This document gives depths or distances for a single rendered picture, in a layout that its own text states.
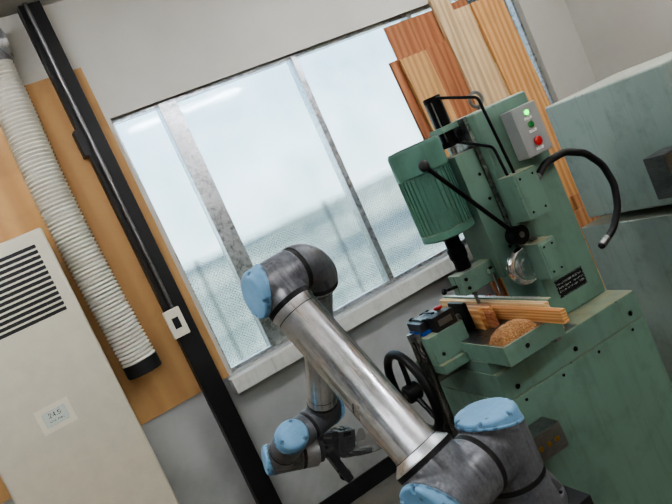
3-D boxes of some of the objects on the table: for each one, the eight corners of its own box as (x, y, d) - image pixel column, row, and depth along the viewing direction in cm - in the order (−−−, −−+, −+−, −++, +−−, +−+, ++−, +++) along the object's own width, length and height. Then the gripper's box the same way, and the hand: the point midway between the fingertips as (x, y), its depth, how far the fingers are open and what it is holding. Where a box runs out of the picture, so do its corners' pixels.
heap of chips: (485, 344, 206) (480, 332, 206) (521, 322, 211) (516, 311, 210) (503, 346, 198) (498, 334, 197) (540, 323, 202) (535, 312, 202)
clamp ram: (443, 336, 229) (432, 311, 228) (461, 326, 232) (450, 301, 231) (457, 338, 221) (446, 312, 220) (476, 327, 223) (465, 301, 222)
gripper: (322, 437, 209) (387, 425, 217) (309, 429, 221) (371, 418, 229) (325, 466, 209) (390, 453, 217) (311, 457, 221) (373, 444, 228)
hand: (377, 445), depth 222 cm, fingers open, 6 cm apart
